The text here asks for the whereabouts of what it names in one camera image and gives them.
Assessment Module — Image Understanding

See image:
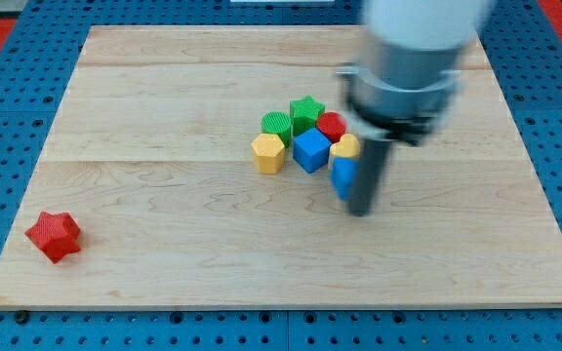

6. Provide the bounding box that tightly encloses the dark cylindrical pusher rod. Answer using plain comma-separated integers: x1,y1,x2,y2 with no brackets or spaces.
347,138,392,216

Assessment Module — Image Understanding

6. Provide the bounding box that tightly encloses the blue triangle block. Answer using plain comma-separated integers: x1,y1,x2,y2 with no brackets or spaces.
331,157,358,201

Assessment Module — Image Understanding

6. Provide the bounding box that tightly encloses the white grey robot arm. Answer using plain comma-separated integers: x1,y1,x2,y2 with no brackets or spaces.
339,0,495,216

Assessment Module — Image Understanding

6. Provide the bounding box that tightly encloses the blue cube block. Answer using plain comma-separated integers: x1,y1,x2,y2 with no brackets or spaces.
293,128,332,174

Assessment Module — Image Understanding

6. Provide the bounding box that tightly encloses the yellow heart block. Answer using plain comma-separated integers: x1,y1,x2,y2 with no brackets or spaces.
328,134,361,169

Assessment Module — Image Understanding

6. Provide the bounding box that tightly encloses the red cylinder block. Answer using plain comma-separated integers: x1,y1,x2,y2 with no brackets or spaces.
316,111,346,143

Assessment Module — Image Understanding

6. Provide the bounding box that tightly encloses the green star block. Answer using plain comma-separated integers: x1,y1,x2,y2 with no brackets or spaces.
290,96,326,137

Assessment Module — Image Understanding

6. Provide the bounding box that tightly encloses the green cylinder block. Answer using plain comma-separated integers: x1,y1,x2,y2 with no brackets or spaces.
261,111,292,147

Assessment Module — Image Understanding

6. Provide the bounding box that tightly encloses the yellow hexagon block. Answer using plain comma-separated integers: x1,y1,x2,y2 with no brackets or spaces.
251,134,286,175

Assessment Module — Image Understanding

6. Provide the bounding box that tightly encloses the light wooden board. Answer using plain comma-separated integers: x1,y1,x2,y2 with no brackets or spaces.
0,25,562,311

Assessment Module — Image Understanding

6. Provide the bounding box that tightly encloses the red star block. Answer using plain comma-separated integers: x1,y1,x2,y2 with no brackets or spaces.
25,212,81,264

